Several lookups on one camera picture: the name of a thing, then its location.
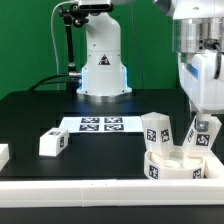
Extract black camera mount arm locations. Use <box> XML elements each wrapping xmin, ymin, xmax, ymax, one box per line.
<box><xmin>59</xmin><ymin>4</ymin><xmax>88</xmax><ymax>93</ymax></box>

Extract black cables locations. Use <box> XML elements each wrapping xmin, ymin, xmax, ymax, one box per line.
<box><xmin>27</xmin><ymin>73</ymin><xmax>82</xmax><ymax>92</ymax></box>

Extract white left fence bar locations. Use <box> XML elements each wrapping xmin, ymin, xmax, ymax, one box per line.
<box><xmin>0</xmin><ymin>144</ymin><xmax>9</xmax><ymax>171</ymax></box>

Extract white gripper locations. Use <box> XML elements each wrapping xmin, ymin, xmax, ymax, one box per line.
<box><xmin>178</xmin><ymin>50</ymin><xmax>224</xmax><ymax>132</ymax></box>

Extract white cable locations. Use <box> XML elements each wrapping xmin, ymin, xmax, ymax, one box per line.
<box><xmin>50</xmin><ymin>0</ymin><xmax>80</xmax><ymax>91</ymax></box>

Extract white front fence bar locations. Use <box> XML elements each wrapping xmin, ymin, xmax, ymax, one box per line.
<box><xmin>0</xmin><ymin>179</ymin><xmax>224</xmax><ymax>208</ymax></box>

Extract white camera on mount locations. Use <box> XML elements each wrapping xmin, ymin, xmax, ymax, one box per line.
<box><xmin>78</xmin><ymin>0</ymin><xmax>113</xmax><ymax>12</ymax></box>

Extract white marker sheet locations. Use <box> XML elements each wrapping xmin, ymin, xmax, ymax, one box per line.
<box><xmin>59</xmin><ymin>116</ymin><xmax>143</xmax><ymax>133</ymax></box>

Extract white round stool seat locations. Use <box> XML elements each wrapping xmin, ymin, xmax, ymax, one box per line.
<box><xmin>144</xmin><ymin>151</ymin><xmax>205</xmax><ymax>180</ymax></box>

